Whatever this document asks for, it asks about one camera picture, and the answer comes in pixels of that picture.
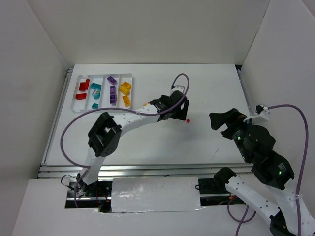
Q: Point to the white divided sorting tray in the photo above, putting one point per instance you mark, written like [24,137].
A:
[81,106]

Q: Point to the purple studded lego plate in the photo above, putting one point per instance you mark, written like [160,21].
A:
[113,90]

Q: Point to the teal round printed lego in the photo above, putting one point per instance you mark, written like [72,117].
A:
[96,93]

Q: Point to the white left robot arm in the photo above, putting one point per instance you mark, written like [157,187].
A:
[106,132]

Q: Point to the teal lego brick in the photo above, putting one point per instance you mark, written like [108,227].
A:
[95,86]

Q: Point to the yellow round printed lego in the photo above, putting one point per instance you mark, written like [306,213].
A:
[124,90]

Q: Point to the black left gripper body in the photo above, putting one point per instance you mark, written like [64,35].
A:
[181,108]

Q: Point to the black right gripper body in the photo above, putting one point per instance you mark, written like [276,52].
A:
[229,128]

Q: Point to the purple rounded lego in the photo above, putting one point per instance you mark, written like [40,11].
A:
[113,99]

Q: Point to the small teal square lego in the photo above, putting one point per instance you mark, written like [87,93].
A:
[95,106]

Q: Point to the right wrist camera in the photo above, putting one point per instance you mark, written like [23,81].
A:
[261,115]

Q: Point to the red sloped lego brick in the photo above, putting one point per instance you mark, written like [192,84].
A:
[81,96]

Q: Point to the yellow lego brick in tray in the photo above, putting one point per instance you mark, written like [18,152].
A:
[126,100]

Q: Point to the aluminium front rail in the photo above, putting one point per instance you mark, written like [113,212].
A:
[132,171]

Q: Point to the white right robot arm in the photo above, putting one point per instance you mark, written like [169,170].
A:
[289,216]

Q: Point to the yellow lego brick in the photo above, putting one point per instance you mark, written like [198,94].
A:
[127,85]
[126,100]

